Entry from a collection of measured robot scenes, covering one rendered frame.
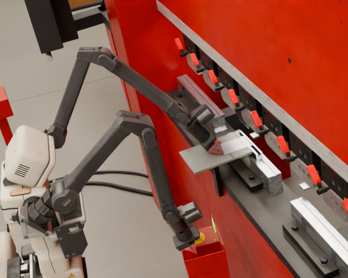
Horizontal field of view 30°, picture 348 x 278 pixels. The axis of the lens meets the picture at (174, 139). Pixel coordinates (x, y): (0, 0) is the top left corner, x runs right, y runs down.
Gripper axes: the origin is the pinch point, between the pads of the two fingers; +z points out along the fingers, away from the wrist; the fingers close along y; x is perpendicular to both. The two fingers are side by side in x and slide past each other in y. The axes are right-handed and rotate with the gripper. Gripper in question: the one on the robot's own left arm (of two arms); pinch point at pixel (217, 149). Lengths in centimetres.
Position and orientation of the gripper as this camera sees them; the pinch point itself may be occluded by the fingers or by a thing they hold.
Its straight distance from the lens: 273.8
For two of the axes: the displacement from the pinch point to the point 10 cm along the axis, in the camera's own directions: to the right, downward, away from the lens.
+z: 6.3, 5.4, 5.6
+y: -3.4, -4.5, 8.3
